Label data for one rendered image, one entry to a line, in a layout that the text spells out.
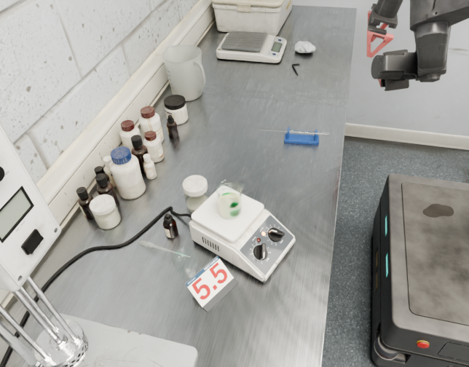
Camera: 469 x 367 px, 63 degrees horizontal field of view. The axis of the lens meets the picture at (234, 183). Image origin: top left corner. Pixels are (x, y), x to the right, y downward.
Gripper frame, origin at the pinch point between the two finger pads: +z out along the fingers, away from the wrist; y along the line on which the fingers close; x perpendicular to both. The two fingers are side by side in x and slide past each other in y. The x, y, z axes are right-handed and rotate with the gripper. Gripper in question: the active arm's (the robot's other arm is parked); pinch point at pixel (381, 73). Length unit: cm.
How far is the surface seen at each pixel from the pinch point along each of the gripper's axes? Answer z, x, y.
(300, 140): -1.5, -26.0, 15.9
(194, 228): -31, -59, 28
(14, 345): -53, -89, 35
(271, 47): 46, -22, -16
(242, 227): -36, -49, 28
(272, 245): -35, -43, 33
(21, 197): -77, -71, 8
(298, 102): 16.9, -20.7, 5.6
